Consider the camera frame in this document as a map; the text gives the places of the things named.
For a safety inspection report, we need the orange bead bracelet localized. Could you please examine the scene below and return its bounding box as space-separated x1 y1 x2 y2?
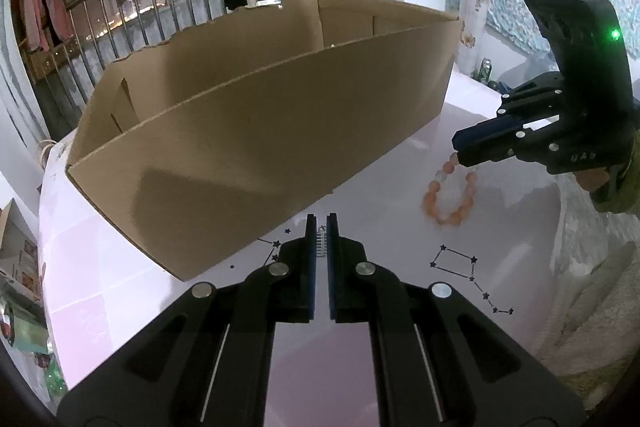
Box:
422 152 478 227

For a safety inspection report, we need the brown cardboard box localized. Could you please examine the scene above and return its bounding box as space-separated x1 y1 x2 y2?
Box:
66 0 461 281

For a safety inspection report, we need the person's right hand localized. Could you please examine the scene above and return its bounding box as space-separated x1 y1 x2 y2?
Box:
574 168 610 193

